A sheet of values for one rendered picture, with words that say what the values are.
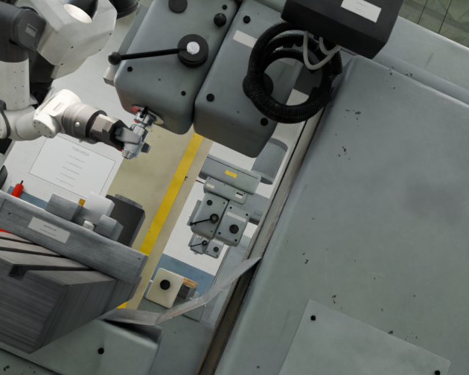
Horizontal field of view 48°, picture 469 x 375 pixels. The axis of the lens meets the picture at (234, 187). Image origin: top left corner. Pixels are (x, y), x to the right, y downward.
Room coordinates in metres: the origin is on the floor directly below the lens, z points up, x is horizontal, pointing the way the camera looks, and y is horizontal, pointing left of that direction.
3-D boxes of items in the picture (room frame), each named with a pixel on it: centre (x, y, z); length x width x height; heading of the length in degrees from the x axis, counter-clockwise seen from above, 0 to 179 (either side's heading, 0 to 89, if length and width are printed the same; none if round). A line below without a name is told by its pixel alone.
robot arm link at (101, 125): (1.26, 0.35, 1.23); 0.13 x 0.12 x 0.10; 161
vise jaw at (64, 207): (1.19, 0.32, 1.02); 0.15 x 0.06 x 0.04; 3
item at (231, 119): (1.23, 0.07, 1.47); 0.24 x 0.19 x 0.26; 2
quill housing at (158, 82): (1.23, 0.26, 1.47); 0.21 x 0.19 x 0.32; 2
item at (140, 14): (1.22, 0.37, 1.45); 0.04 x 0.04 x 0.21; 2
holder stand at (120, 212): (1.65, 0.28, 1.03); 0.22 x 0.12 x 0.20; 5
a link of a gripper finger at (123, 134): (1.20, 0.27, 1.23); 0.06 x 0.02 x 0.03; 71
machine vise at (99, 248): (1.19, 0.29, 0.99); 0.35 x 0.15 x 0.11; 93
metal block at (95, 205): (1.19, 0.26, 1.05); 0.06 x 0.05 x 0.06; 3
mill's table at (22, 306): (1.22, 0.26, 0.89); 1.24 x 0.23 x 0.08; 2
